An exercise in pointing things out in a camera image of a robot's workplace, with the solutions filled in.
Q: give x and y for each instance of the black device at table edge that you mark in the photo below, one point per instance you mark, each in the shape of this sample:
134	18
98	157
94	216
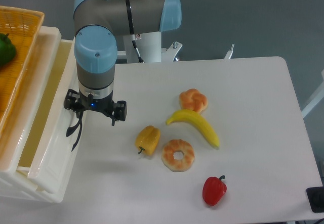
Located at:
315	198

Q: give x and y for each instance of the red bell pepper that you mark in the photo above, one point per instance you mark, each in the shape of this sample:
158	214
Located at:
213	190

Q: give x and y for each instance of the white frame at right edge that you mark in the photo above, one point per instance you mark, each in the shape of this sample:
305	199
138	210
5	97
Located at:
313	99

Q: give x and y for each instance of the black bottom drawer handle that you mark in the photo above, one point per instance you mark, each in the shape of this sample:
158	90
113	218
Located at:
78	138

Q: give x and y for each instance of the green bell pepper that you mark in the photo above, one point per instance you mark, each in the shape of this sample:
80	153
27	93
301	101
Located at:
8	50

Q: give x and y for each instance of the yellow banana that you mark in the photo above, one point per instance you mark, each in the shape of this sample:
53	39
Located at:
197	121

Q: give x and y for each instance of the ring-shaped bread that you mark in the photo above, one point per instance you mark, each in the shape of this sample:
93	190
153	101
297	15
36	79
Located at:
178	155

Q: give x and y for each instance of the yellow bell pepper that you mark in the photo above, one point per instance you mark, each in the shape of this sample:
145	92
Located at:
147	140

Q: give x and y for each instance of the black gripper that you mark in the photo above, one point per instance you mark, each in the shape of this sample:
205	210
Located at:
79	103

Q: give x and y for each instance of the knotted bread roll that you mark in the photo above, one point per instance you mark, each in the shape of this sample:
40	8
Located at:
193	100

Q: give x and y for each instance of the white drawer cabinet frame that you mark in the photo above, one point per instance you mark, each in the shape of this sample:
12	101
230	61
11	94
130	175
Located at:
15	134

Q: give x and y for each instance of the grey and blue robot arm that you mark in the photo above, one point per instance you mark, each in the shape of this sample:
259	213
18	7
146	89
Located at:
97	23

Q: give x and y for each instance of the black top drawer handle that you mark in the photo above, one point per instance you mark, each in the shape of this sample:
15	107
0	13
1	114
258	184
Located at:
72	129

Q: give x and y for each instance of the yellow woven basket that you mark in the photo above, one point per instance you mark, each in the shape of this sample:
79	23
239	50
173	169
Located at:
23	26

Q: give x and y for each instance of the black drawer handle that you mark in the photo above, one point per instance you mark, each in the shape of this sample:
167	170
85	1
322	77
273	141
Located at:
78	138
72	129

